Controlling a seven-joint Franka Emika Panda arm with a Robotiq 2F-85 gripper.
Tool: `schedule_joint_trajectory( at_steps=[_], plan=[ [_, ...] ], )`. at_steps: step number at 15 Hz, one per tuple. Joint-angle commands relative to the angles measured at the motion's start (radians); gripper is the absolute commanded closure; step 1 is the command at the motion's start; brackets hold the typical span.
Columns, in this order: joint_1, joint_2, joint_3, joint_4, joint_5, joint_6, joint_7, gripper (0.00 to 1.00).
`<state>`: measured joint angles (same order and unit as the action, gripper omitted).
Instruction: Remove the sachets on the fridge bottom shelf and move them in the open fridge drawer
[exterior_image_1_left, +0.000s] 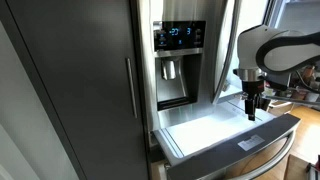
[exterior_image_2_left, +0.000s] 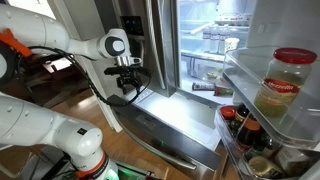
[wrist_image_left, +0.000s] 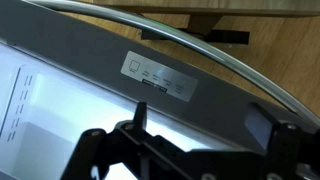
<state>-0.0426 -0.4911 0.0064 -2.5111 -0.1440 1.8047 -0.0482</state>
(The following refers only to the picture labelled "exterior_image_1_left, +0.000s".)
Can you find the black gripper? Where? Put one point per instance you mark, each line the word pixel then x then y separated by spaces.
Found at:
pixel 254 97

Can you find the stainless steel fridge drawer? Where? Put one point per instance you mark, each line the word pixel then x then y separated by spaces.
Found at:
pixel 203 149

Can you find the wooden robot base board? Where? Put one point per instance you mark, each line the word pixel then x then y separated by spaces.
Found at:
pixel 299 169

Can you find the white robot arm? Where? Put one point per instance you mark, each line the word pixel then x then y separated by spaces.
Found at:
pixel 263 49

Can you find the stainless steel fridge left door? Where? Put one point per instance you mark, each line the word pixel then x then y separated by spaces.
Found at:
pixel 186 50

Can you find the white label sticker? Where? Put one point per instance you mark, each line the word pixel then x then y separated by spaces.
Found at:
pixel 251 143

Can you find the water and ice dispenser recess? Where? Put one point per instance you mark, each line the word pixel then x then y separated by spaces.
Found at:
pixel 177 80

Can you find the black dispenser control panel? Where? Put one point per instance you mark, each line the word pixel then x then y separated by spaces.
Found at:
pixel 176 35

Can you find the dark grey tall cabinet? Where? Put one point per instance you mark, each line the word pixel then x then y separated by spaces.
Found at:
pixel 74 51

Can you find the curved drawer handle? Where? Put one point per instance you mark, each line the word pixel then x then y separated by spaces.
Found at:
pixel 263 161

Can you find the curved fridge door handle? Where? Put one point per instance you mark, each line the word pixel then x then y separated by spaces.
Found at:
pixel 226 43

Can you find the slim metal cabinet handle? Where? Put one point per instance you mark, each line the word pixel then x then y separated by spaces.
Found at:
pixel 131 84

